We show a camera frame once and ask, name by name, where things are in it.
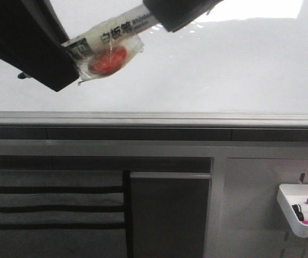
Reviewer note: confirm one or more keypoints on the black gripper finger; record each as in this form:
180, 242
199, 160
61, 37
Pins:
31, 38
176, 14

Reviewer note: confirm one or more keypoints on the white whiteboard marker with magnet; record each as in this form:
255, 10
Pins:
109, 46

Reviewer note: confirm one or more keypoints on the grey fabric organizer black stripes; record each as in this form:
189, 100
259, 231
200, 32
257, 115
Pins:
65, 214

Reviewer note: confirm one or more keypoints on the dark grey panel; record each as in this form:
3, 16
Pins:
169, 213

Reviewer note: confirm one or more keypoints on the white plastic marker tray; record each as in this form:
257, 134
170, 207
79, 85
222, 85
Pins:
293, 201

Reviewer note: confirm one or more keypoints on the white whiteboard with grey frame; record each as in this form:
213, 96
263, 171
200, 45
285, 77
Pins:
243, 64

